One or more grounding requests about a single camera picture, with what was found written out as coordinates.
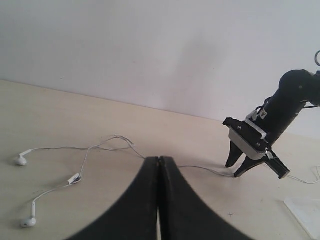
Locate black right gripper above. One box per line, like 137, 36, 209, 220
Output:
225, 98, 304, 178

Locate clear plastic open case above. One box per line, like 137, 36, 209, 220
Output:
284, 197, 320, 240

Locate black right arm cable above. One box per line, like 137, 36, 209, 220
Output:
254, 49, 320, 118

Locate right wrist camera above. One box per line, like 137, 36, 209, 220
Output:
222, 117, 291, 180

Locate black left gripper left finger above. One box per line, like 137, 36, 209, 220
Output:
69, 156, 159, 240

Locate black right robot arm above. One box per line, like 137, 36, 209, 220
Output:
223, 69, 320, 179

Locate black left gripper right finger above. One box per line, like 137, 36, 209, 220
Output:
159, 156, 250, 240

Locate white wired earphones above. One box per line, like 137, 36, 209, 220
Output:
14, 134, 320, 228

